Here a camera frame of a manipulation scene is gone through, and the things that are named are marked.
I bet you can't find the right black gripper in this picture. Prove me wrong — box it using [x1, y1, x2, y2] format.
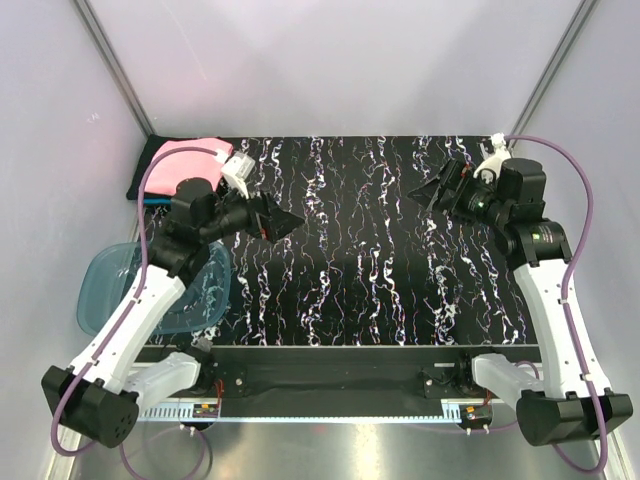
[407, 158, 510, 230]

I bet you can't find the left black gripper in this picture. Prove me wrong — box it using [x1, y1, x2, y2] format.
[200, 177, 305, 244]

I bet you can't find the pink t shirt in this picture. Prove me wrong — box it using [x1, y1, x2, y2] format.
[144, 137, 233, 197]

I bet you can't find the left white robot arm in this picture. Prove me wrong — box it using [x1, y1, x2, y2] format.
[41, 178, 304, 457]

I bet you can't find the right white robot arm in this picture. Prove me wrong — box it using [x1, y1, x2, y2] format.
[408, 158, 633, 446]

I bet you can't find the folded blue t shirt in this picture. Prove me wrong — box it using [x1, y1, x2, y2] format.
[143, 198, 171, 206]

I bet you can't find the folded black t shirt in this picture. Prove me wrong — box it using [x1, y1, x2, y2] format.
[126, 135, 204, 201]

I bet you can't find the blue plastic bin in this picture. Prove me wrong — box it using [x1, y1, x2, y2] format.
[76, 242, 231, 336]

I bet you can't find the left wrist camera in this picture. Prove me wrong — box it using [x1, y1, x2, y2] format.
[221, 152, 256, 199]

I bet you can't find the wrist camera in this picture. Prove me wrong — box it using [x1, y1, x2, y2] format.
[221, 152, 256, 199]
[473, 133, 512, 185]

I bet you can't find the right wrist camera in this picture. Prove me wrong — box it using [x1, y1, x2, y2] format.
[473, 133, 512, 185]

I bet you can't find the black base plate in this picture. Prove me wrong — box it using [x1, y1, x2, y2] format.
[134, 344, 541, 401]

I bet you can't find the aluminium frame rail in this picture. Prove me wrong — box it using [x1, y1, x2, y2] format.
[64, 363, 611, 426]

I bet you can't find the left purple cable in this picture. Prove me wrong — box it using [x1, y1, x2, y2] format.
[49, 147, 226, 479]

